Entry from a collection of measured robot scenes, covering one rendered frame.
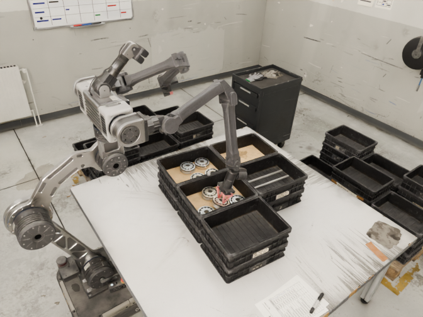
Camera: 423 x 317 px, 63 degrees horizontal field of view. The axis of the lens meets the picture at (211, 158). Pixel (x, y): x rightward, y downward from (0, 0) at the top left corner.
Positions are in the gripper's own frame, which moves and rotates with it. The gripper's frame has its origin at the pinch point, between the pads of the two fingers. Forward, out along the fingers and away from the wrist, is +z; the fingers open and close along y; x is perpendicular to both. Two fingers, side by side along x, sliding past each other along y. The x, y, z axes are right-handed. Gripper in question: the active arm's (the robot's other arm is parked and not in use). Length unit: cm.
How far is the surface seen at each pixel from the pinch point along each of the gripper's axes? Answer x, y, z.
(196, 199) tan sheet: 7.4, 12.9, 8.6
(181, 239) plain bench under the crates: 19.2, -0.4, 26.6
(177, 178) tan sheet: 8.3, 36.2, 8.5
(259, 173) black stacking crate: -40.7, 15.7, -7.4
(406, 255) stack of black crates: -144, -59, 19
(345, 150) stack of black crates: -166, 36, -18
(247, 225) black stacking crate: -7.4, -19.6, 4.5
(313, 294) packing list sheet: -21, -66, 14
